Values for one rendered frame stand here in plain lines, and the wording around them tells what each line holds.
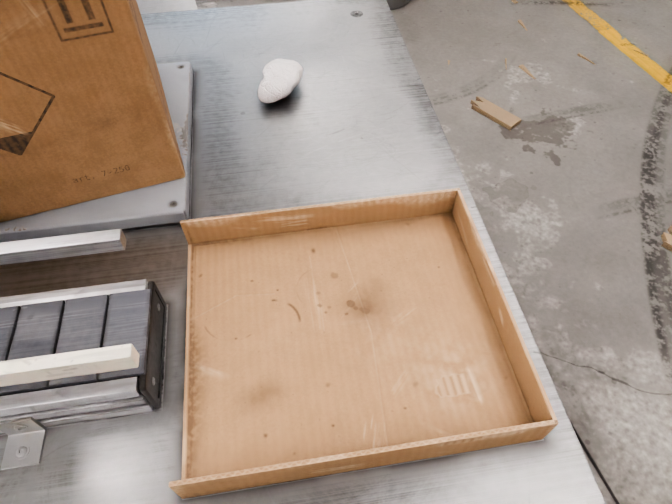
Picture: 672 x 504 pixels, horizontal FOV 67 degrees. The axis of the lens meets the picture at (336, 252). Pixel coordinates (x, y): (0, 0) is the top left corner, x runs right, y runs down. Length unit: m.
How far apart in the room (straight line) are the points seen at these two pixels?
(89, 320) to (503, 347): 0.37
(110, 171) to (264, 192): 0.17
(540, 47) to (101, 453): 2.45
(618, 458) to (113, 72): 1.33
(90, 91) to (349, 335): 0.33
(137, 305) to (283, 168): 0.26
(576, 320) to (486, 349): 1.11
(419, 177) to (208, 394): 0.35
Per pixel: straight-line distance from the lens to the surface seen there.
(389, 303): 0.51
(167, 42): 0.91
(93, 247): 0.43
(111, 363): 0.43
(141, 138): 0.58
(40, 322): 0.51
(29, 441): 0.52
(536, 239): 1.74
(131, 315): 0.48
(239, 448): 0.46
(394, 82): 0.78
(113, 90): 0.55
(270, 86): 0.73
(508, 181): 1.89
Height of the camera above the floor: 1.27
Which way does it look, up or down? 53 degrees down
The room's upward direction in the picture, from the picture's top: straight up
